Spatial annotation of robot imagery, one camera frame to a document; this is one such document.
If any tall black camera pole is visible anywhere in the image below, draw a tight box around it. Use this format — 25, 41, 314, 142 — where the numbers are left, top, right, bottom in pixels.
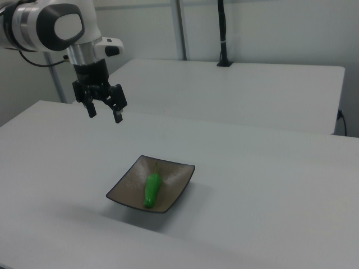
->
216, 0, 234, 68

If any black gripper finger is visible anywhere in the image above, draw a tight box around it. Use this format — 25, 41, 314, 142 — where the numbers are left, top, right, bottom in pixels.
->
72, 80, 98, 119
104, 84, 128, 124

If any grey metal partition post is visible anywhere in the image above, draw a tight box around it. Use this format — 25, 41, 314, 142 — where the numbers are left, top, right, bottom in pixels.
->
170, 0, 188, 61
44, 52, 68, 104

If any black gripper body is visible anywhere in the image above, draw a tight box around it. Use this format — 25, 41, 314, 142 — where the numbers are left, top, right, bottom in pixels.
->
73, 58, 112, 100

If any black power cable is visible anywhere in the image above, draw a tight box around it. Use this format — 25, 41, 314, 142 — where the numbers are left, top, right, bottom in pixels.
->
337, 108, 348, 138

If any white side table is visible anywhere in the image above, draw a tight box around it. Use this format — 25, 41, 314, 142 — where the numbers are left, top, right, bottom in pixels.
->
108, 58, 346, 136

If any square brown ceramic plate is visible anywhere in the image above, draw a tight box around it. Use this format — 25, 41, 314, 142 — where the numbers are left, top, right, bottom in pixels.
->
105, 155, 196, 214

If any green chili pepper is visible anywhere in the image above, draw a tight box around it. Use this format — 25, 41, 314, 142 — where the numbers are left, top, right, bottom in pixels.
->
142, 161, 163, 210

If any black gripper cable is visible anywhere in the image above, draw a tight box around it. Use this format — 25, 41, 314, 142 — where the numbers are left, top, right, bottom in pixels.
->
18, 49, 71, 68

